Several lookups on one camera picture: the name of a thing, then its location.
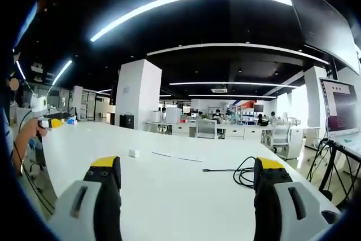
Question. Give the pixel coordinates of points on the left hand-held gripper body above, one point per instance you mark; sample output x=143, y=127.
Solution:
x=36, y=105

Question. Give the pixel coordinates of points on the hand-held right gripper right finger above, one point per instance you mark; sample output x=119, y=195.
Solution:
x=282, y=207

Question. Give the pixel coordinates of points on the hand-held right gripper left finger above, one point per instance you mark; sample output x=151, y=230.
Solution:
x=84, y=210

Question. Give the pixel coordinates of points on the white charger adapter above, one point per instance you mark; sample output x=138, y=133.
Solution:
x=134, y=153

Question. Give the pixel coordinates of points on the white desk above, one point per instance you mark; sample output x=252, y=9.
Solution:
x=175, y=196

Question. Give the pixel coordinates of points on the person's left hand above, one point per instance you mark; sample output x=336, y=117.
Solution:
x=28, y=133

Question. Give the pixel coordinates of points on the blue tissue box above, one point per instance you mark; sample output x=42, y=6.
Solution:
x=72, y=121

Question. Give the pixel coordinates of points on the short ceiling light strip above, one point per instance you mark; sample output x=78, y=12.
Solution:
x=62, y=72

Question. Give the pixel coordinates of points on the wrist band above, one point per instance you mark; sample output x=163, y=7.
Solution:
x=21, y=169

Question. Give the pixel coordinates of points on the black box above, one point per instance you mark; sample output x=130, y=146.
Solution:
x=126, y=121

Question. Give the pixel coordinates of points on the row of white office desks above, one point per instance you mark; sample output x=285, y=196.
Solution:
x=239, y=132

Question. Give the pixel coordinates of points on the white appliance box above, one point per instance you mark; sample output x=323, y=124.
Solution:
x=155, y=116
x=173, y=115

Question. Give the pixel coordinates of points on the flat white strip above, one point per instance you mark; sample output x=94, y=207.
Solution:
x=177, y=157

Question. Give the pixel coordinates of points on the white mesh office chair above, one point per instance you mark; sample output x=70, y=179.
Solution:
x=206, y=128

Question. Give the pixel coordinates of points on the lit computer screen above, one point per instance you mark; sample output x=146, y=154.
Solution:
x=342, y=108

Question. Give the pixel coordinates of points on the thin ceiling light strip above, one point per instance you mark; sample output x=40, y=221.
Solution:
x=234, y=83

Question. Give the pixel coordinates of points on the long white ceiling light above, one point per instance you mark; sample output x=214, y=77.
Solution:
x=237, y=47

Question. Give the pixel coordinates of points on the large dark monitor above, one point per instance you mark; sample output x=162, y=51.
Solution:
x=321, y=23

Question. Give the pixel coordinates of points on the black metal desk frame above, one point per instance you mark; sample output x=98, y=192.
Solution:
x=334, y=162

